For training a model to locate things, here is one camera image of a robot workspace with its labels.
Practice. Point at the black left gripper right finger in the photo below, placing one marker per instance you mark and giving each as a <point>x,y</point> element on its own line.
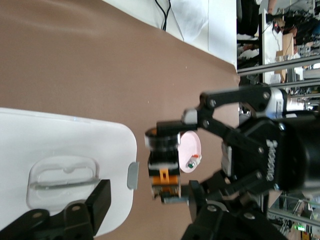
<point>225,227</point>

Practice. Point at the orange push-button switch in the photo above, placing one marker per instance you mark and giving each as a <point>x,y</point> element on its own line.
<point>163,176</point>

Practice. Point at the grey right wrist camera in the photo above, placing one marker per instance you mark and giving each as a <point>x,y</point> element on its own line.
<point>279,102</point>

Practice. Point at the aluminium frame bar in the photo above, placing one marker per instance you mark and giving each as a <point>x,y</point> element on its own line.
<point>275,65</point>

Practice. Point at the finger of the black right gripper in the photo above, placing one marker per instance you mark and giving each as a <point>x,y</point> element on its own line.
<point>235,96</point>
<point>245,183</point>

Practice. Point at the white lidded storage box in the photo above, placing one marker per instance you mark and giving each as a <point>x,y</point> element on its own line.
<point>62,140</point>

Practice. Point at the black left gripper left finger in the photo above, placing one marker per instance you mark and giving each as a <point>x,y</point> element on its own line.
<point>75,222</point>

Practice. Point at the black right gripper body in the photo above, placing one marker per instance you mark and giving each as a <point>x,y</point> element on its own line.
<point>287,155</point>

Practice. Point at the brown cardboard box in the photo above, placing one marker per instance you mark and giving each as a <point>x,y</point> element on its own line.
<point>288,43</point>

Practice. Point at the pink round plate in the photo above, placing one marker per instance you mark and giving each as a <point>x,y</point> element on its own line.
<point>191,145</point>

